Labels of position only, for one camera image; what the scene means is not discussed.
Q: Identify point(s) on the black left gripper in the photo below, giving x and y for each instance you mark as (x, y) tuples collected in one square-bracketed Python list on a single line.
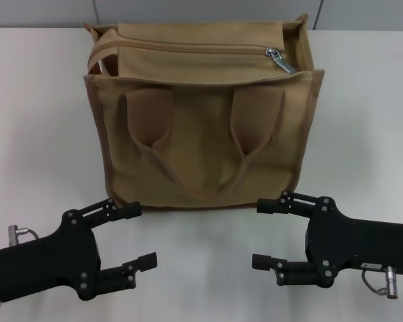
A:
[(47, 261)]

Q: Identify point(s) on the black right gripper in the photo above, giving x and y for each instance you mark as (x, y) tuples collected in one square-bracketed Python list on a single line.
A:
[(356, 248)]

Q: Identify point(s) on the khaki canvas food bag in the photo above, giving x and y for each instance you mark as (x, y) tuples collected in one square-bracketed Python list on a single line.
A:
[(201, 151)]

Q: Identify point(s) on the silver metal zipper pull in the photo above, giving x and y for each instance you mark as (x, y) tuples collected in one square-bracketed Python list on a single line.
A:
[(283, 62)]

